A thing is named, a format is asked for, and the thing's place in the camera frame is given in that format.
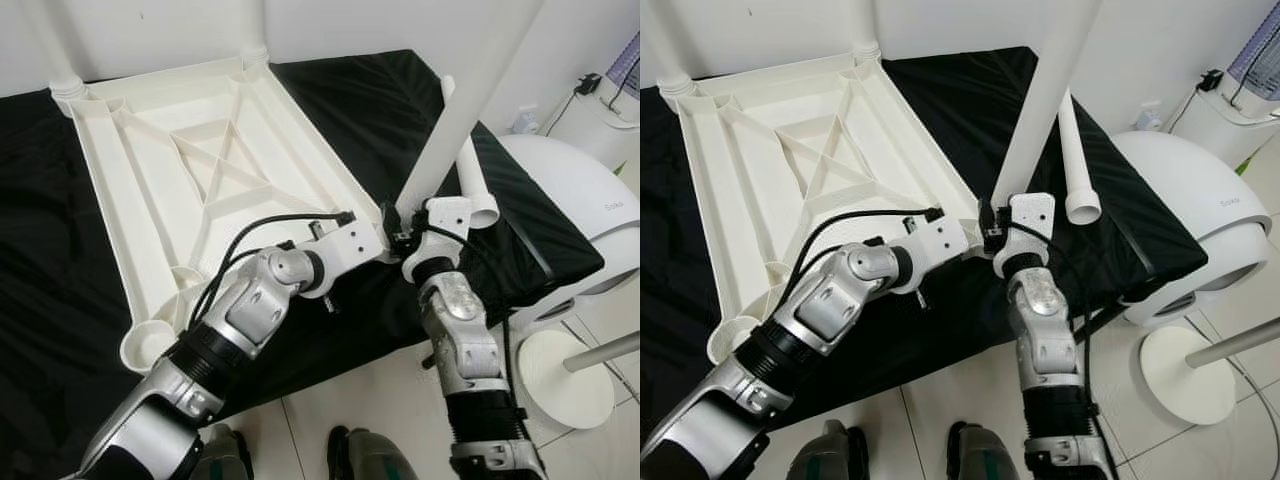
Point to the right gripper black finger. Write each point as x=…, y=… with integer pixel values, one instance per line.
x=986, y=220
x=391, y=225

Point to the white plastic table top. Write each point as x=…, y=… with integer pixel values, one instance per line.
x=730, y=170
x=120, y=170

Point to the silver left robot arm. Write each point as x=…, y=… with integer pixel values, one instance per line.
x=250, y=300
x=830, y=300

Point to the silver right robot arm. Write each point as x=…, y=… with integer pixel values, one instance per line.
x=460, y=330
x=1045, y=330

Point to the grey robot right foot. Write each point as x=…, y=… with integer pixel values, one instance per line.
x=985, y=455
x=372, y=458

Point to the grey robot foot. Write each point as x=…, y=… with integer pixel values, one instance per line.
x=985, y=455
x=225, y=458
x=372, y=458
x=828, y=455

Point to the white dome-shaped appliance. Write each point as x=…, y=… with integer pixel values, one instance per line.
x=570, y=200
x=1190, y=200

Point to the grey robot left foot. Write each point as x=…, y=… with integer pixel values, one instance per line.
x=225, y=458
x=828, y=455

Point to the white round base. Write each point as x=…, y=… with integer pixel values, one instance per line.
x=1190, y=380
x=570, y=385

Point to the white box appliance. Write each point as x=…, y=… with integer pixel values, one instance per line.
x=600, y=135
x=1225, y=130

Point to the grey metal rod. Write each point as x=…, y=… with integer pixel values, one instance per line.
x=605, y=352
x=1235, y=342

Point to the black table cloth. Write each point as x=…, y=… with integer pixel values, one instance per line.
x=665, y=250
x=40, y=250

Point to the green tape strip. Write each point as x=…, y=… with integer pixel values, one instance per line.
x=1250, y=160

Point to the blue ribbed device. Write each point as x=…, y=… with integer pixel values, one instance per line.
x=1258, y=60
x=628, y=65

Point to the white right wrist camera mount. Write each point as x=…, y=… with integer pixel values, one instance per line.
x=1030, y=220
x=440, y=225

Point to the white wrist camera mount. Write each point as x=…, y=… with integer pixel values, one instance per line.
x=1030, y=220
x=940, y=245
x=350, y=250
x=440, y=225

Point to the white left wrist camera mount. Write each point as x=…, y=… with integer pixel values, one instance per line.
x=350, y=250
x=940, y=245

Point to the small white wall device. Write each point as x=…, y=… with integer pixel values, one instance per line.
x=525, y=122
x=1150, y=118

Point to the black wall plug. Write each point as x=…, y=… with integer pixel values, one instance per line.
x=590, y=82
x=1210, y=78

